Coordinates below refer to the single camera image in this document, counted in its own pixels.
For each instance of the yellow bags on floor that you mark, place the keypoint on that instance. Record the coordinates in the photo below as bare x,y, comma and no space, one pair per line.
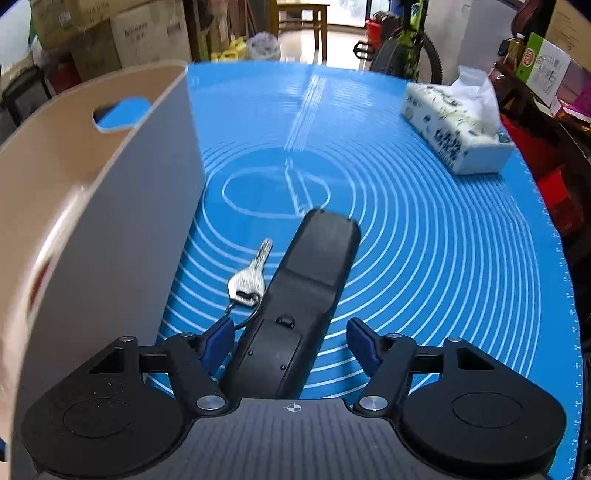
236,51

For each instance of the red bucket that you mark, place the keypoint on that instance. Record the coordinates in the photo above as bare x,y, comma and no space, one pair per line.
381,26

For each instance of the wooden stool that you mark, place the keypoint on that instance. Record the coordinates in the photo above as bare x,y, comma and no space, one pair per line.
299,15

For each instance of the silver key with ring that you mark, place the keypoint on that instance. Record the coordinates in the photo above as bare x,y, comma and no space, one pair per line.
248,286

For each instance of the green white carton box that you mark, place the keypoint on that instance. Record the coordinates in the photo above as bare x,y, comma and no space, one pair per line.
543,68

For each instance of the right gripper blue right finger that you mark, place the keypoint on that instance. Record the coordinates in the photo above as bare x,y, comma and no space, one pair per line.
387,361

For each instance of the black remote control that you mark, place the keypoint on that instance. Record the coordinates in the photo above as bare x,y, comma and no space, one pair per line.
278,348

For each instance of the blue silicone mat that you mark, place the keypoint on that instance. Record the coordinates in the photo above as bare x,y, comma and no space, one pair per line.
440,256

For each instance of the beige plastic storage bin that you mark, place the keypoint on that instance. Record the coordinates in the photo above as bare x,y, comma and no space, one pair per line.
99,188

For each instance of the green black bicycle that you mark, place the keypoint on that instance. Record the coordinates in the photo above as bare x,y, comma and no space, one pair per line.
400,55

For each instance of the large stacked cardboard box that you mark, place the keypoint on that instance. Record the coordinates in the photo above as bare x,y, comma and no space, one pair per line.
148,33

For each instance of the white tissue pack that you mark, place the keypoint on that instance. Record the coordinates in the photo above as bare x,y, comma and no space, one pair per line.
460,122

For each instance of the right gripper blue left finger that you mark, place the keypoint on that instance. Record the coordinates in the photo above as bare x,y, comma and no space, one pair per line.
193,360

